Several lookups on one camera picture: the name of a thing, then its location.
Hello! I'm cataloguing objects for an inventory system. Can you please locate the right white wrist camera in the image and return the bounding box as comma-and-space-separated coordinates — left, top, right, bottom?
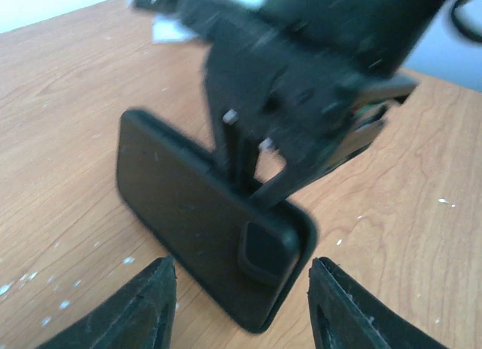
151, 14, 198, 44

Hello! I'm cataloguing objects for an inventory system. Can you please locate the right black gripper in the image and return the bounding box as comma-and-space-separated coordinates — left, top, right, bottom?
202, 17, 416, 209

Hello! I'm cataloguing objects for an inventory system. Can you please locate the black phone case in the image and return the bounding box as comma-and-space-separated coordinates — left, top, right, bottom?
115, 108, 318, 335

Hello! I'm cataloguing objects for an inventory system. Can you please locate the black phone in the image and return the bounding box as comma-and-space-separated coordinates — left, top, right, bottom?
115, 108, 300, 286

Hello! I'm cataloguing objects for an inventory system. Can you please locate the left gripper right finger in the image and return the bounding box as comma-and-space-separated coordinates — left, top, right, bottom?
308, 257, 444, 349

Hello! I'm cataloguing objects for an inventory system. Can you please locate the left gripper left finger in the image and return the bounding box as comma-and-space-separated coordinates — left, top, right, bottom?
39, 256, 177, 349

